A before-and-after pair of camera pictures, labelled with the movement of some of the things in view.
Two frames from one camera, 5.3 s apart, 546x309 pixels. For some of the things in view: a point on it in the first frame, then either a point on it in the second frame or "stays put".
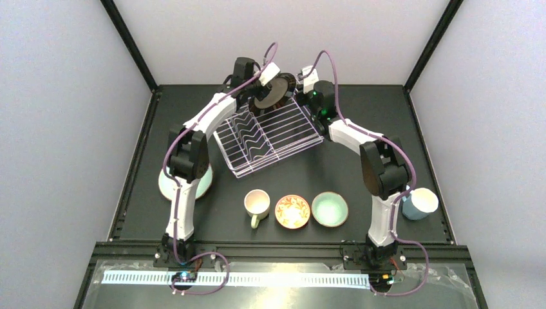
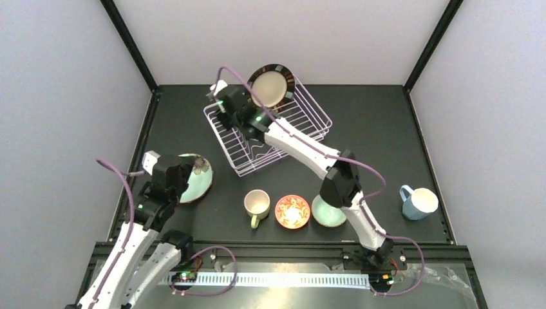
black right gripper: [301, 91] → [228, 118]
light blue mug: [420, 202] stays put
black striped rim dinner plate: [282, 87] stays put
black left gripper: [259, 86] → [185, 177]
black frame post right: [438, 32] stays put
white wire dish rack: [252, 141] stays put
